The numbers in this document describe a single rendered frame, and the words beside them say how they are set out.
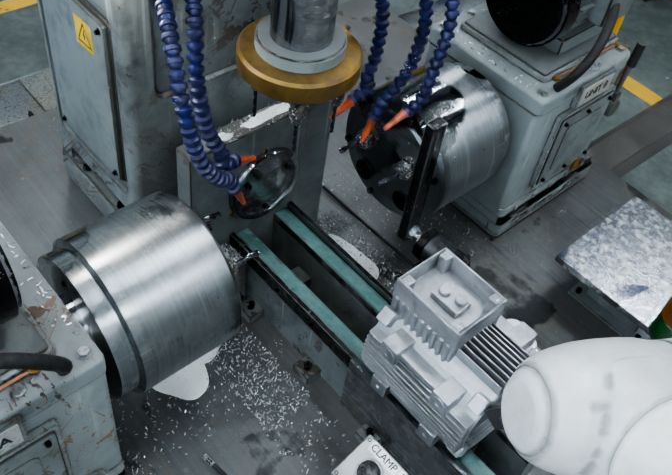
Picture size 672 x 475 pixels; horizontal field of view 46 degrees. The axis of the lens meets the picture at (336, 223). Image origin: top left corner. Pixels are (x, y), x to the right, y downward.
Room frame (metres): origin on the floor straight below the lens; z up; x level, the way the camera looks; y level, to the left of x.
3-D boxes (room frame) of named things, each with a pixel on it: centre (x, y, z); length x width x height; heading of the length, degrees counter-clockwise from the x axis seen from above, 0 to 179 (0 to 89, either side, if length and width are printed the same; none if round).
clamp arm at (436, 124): (0.92, -0.12, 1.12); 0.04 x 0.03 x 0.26; 49
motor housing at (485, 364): (0.67, -0.20, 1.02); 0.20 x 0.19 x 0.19; 48
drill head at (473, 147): (1.16, -0.16, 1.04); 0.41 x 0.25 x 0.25; 139
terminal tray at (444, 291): (0.70, -0.17, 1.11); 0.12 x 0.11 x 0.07; 48
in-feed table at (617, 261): (1.04, -0.60, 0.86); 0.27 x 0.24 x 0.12; 139
